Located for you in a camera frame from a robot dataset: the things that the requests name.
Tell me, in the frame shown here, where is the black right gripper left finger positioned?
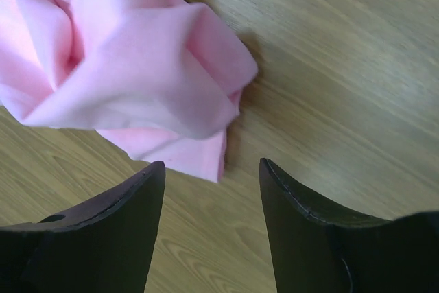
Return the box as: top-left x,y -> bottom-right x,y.
1,161 -> 165,292

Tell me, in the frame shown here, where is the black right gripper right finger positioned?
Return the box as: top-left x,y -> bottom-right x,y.
259,158 -> 438,292

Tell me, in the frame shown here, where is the light pink t shirt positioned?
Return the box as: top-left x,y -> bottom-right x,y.
1,0 -> 258,183

